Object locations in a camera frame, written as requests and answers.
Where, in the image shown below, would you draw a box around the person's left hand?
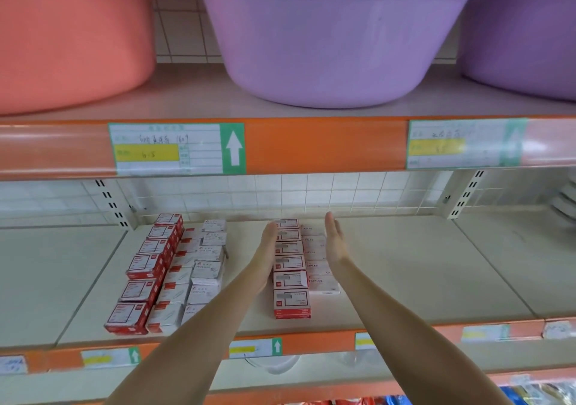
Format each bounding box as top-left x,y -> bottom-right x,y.
250,220 -> 280,281

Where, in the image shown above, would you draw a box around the person's right hand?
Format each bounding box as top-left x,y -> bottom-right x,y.
324,211 -> 354,277

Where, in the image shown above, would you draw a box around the white shelf with orange edges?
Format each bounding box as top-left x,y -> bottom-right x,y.
0,63 -> 576,405

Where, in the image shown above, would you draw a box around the person's right forearm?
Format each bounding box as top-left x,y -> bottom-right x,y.
337,265 -> 514,405

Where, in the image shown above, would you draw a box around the person's left forearm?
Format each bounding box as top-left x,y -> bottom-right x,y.
106,270 -> 275,405

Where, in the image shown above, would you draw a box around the white perforated shelf upright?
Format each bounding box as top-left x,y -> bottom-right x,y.
441,168 -> 487,220
90,178 -> 138,231

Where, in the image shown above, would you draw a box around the large label with green arrow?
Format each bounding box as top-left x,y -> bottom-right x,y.
108,121 -> 246,177
407,118 -> 529,169

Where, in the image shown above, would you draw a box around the pile of large red bags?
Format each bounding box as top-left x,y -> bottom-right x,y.
279,395 -> 415,405

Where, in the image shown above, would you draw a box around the purple plastic basin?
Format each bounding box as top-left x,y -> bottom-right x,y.
189,0 -> 491,109
461,0 -> 576,103

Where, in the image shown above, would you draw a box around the stacks of wrapped containers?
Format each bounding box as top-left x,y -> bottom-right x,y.
551,180 -> 576,222

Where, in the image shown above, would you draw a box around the white handwritten label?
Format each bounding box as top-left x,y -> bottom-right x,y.
542,319 -> 575,339

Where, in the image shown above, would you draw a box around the pile of green white packets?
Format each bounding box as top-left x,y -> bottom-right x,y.
499,382 -> 576,405

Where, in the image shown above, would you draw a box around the orange plastic basin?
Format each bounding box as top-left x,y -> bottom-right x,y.
0,0 -> 158,116

